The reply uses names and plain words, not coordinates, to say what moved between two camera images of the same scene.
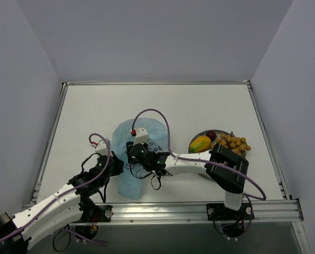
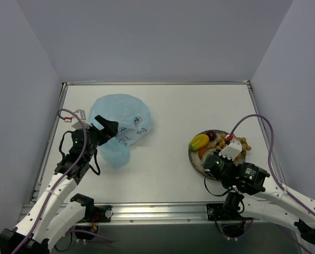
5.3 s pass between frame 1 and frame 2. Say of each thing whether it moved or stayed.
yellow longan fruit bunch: stayed
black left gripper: moved
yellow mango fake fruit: stayed
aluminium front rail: stayed
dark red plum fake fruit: stayed
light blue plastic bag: moved
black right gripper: moved
